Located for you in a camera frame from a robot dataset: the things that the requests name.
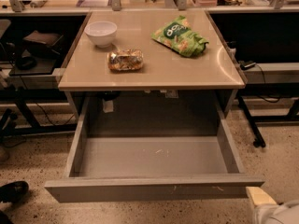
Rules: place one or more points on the foil snack packet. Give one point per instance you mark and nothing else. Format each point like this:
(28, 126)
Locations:
(125, 60)

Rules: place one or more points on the black desk leg left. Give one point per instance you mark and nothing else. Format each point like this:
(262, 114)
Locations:
(22, 97)

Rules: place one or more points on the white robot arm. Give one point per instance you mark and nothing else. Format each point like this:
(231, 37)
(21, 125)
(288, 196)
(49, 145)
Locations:
(265, 210)

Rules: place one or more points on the white bowl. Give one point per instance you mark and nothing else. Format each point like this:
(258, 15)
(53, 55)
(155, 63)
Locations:
(101, 33)

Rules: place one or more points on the green chip bag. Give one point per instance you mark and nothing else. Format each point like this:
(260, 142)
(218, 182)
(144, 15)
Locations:
(181, 38)

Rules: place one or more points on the grey top drawer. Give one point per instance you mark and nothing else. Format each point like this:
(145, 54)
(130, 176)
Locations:
(152, 149)

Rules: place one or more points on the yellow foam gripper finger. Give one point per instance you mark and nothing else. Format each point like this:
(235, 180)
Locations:
(258, 196)

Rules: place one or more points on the black desk leg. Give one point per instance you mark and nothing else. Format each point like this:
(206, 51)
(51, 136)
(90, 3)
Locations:
(258, 141)
(22, 97)

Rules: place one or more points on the black shoe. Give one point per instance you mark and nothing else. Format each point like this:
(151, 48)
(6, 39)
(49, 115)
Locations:
(13, 192)

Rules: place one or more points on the grey drawer cabinet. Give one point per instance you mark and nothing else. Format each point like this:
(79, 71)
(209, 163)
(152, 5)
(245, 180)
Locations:
(163, 68)

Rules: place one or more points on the black desk leg right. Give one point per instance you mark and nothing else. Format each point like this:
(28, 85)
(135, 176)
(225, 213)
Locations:
(258, 141)

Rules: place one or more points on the black device on shelf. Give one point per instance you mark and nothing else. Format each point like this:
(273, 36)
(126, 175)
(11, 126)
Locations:
(37, 54)

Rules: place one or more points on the small black adapter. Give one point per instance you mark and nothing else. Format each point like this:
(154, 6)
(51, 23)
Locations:
(246, 65)

